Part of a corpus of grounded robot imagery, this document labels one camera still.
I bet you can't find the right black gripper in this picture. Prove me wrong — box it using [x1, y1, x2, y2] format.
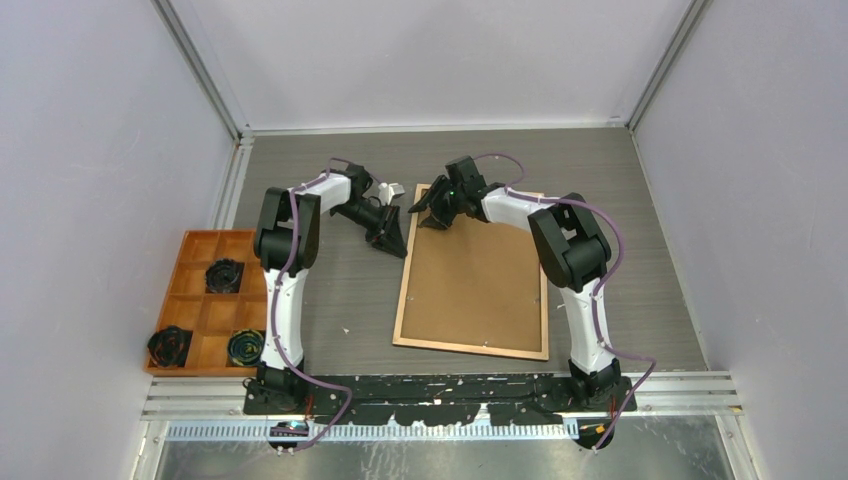
[409, 176, 465, 232]

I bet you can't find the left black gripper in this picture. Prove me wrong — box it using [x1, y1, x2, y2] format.
[334, 200, 409, 259]

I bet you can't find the brown backing board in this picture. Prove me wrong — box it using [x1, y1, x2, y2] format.
[401, 193, 543, 352]

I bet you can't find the black wooden picture frame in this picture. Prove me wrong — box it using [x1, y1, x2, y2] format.
[392, 183, 551, 362]

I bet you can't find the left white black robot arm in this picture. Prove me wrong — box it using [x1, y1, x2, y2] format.
[254, 162, 408, 414]

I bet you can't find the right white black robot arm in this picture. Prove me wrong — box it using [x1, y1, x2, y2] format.
[410, 156, 622, 411]

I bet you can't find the black yellow-green coiled bundle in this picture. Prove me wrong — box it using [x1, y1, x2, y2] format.
[227, 329, 265, 367]

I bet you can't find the orange compartment tray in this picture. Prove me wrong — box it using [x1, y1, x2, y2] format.
[144, 229, 267, 378]

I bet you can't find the black orange coiled bundle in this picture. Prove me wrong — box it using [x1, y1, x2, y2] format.
[147, 325, 193, 369]

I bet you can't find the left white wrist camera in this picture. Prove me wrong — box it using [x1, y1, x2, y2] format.
[377, 182, 405, 206]

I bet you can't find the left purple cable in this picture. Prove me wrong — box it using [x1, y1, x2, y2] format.
[270, 157, 386, 454]

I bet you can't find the purple cable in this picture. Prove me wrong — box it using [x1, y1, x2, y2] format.
[270, 157, 386, 454]
[472, 153, 658, 453]

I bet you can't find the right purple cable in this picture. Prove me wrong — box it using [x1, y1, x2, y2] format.
[472, 153, 658, 453]

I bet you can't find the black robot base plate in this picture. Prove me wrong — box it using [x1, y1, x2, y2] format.
[243, 373, 636, 427]

